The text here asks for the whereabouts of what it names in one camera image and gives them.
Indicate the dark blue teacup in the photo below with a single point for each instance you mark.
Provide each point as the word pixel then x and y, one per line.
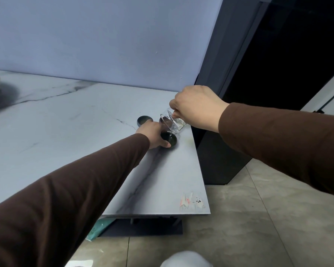
pixel 144 119

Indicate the glass pitcher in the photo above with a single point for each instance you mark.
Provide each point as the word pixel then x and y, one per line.
pixel 171 123

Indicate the person's left forearm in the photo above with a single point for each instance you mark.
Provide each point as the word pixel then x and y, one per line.
pixel 58 205

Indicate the torn white sticker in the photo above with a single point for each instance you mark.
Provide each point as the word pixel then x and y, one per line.
pixel 190 202

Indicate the dark cabinet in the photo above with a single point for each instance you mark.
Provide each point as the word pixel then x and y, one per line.
pixel 220 164

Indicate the person's left hand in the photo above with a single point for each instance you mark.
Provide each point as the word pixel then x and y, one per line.
pixel 153 134

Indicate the person's right leg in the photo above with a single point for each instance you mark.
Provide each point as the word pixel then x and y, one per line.
pixel 186 259

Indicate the teal packet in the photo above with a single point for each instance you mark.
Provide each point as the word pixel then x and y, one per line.
pixel 98 230

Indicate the person's right forearm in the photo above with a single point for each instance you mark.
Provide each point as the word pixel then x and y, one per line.
pixel 289 144

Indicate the person's right hand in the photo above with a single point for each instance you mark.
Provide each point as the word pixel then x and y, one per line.
pixel 200 108

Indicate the dark green teacup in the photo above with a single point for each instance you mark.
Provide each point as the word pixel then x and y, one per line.
pixel 171 139

